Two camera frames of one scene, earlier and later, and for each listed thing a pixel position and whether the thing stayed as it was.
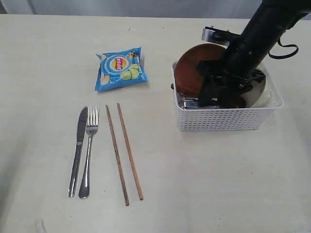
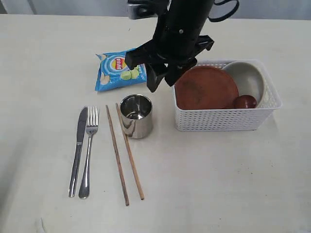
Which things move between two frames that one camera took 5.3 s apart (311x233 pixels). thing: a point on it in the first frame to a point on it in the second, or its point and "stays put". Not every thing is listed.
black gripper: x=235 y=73 to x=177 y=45
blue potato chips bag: x=120 y=69 stays put
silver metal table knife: x=80 y=142 stays put
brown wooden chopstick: x=129 y=152 stays put
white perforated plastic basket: x=252 y=118 stays put
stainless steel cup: x=193 y=103 to x=136 y=112
